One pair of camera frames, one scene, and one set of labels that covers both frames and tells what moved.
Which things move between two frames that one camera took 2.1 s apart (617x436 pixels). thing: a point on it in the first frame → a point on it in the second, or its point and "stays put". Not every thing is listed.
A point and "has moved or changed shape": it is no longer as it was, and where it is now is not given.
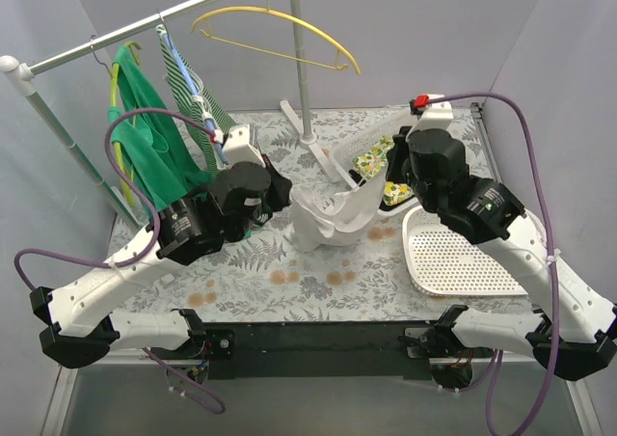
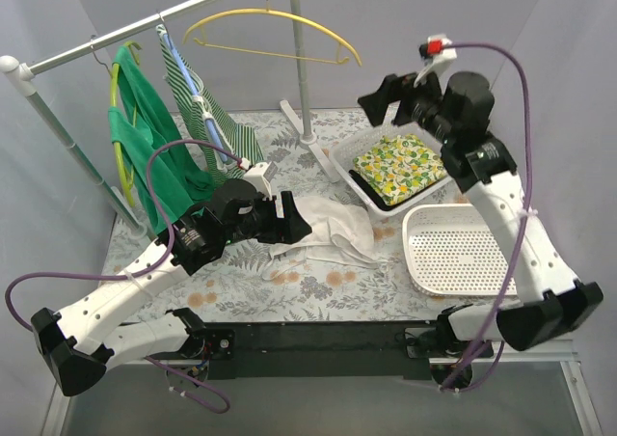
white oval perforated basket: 442,261 stays put
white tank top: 323,217 has moved or changed shape
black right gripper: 397,151 → 402,96
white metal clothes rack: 21,71 stays put
